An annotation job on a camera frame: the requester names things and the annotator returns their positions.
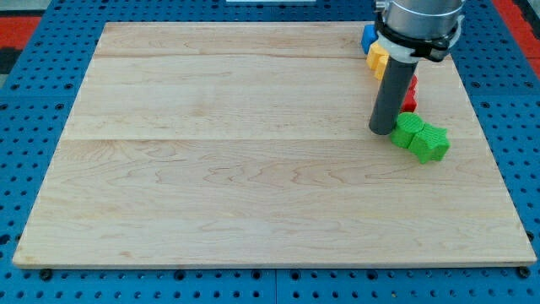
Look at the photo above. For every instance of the blue block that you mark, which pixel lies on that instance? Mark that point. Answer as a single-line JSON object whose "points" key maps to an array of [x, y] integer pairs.
{"points": [[369, 36]]}

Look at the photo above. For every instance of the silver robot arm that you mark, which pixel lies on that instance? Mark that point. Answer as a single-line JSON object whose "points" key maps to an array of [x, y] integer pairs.
{"points": [[414, 29]]}

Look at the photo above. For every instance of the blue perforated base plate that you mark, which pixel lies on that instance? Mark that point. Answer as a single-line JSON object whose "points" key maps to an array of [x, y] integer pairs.
{"points": [[498, 73]]}

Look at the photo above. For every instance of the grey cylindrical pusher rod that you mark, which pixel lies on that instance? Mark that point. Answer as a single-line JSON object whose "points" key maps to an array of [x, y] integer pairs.
{"points": [[391, 94]]}

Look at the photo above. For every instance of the red star block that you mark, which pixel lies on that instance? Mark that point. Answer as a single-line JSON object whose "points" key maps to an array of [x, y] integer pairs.
{"points": [[410, 103]]}

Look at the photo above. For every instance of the yellow block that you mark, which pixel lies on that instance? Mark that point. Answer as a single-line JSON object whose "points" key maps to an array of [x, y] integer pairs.
{"points": [[377, 59]]}

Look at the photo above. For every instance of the green cylinder block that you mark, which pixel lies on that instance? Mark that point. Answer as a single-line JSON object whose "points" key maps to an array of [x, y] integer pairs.
{"points": [[408, 124]]}

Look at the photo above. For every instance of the green star block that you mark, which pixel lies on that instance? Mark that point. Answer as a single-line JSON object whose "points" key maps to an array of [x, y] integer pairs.
{"points": [[430, 144]]}

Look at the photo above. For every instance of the light wooden board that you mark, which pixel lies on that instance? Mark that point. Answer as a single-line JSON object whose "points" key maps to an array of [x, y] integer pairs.
{"points": [[247, 145]]}

